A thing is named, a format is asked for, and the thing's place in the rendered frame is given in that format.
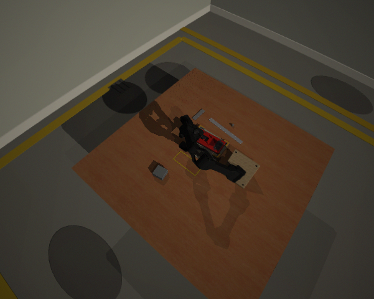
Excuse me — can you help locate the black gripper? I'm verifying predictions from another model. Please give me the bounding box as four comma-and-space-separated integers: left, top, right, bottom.
179, 127, 204, 152

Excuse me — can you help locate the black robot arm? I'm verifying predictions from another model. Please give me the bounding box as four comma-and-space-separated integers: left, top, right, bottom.
179, 115, 246, 183

